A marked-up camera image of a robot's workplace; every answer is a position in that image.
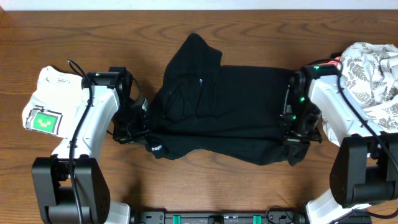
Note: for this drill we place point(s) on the black t-shirt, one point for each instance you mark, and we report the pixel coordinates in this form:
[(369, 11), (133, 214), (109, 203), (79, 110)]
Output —
[(227, 109)]

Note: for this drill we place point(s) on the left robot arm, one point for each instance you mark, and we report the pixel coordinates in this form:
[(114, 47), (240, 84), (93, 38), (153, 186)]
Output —
[(79, 108)]

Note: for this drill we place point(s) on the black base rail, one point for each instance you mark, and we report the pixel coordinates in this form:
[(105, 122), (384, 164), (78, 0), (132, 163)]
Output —
[(269, 217)]

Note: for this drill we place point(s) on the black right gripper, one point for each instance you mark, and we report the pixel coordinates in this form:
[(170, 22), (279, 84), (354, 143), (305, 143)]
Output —
[(288, 135)]

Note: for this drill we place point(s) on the white fern-print garment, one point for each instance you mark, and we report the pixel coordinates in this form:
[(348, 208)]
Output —
[(370, 73)]

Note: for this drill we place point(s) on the folded white pixel-print t-shirt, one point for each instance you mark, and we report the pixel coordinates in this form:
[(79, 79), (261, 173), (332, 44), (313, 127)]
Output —
[(53, 106)]

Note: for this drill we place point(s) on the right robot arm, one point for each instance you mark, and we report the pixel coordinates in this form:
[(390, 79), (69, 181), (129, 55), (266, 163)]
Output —
[(364, 172)]

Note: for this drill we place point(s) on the coral pink garment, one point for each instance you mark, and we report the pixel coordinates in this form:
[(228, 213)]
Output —
[(334, 61)]

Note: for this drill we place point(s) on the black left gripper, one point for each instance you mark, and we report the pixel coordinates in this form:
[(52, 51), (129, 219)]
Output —
[(144, 127)]

